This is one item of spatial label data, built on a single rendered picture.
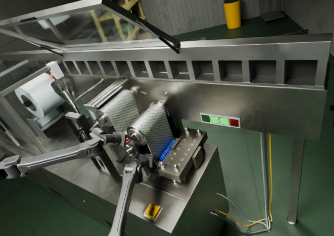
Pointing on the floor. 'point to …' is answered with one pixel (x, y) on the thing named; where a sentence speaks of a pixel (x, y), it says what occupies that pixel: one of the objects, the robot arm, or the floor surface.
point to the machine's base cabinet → (56, 184)
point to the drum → (232, 12)
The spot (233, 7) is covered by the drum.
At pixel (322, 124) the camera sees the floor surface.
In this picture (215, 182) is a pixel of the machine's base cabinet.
